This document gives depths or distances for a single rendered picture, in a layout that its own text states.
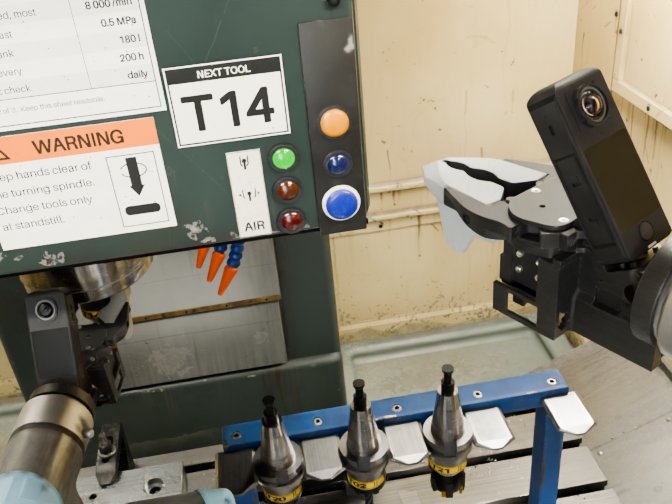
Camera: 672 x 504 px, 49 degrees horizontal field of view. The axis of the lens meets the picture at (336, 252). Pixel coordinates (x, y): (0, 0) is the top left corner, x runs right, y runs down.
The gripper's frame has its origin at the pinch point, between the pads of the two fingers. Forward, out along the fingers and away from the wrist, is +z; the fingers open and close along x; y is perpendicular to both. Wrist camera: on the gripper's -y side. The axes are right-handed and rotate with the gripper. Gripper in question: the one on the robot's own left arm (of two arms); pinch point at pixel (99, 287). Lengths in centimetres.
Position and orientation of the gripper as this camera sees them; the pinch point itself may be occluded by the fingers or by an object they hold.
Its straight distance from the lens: 99.2
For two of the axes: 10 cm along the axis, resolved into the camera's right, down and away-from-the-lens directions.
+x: 10.0, -0.8, -0.2
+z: -0.3, -5.6, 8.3
